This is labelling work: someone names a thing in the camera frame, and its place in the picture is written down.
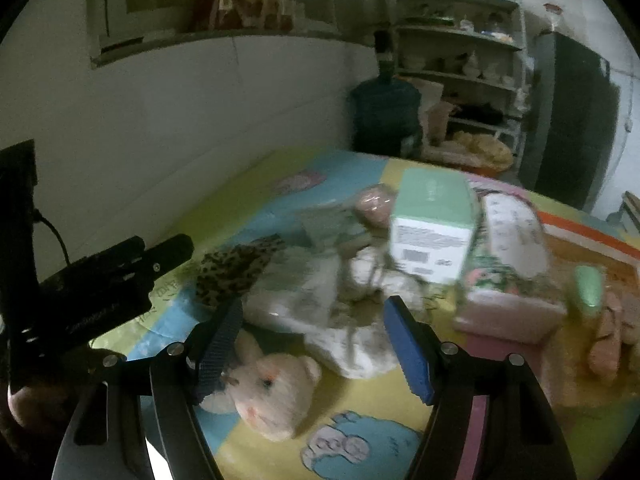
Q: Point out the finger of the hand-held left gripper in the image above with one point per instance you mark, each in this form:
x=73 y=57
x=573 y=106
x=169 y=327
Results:
x=172 y=252
x=115 y=255

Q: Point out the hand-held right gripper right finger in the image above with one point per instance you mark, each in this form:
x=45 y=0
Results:
x=407 y=350

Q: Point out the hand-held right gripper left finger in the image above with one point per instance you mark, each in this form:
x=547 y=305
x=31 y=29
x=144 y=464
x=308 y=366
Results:
x=220 y=345

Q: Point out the cream plush bear toy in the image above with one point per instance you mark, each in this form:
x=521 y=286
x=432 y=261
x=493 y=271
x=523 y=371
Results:
x=275 y=390

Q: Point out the light blue printed packet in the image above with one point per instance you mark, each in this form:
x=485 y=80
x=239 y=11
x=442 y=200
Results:
x=330 y=225

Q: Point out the shallow cardboard box orange rim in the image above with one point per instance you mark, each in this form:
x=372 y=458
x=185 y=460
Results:
x=590 y=232

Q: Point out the person's left hand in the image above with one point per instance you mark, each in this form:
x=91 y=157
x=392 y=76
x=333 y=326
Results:
x=35 y=405

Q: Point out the leopard print cloth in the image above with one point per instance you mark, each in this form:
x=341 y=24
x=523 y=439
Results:
x=230 y=270

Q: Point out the colourful cartoon mat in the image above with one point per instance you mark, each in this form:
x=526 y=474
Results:
x=270 y=460

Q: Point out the floral tissue pack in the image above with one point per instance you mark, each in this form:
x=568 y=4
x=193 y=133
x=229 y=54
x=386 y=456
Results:
x=510 y=240

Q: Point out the mint green tissue box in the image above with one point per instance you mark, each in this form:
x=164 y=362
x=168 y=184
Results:
x=430 y=200

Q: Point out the basket of flatbreads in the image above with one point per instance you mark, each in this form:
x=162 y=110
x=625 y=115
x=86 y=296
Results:
x=482 y=147

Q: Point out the translucent plastic container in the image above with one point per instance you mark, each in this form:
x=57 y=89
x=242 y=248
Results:
x=440 y=122

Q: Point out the blue water jug with pump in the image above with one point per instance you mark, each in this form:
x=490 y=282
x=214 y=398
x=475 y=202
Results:
x=385 y=110

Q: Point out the black frying pan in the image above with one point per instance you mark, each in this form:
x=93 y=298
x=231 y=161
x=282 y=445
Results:
x=475 y=112

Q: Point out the kitchen counter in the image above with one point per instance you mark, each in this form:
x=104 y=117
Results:
x=627 y=210

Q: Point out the dark refrigerator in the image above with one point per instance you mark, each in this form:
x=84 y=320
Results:
x=570 y=120

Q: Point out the row of white bowls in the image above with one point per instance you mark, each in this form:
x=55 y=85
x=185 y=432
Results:
x=470 y=66

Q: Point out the metal shelf rack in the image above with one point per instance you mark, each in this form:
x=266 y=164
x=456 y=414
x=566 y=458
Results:
x=450 y=30

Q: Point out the glass jar with red lid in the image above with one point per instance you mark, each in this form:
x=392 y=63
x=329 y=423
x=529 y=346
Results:
x=554 y=17

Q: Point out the glass-door wall cabinet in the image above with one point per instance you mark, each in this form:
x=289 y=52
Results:
x=115 y=10

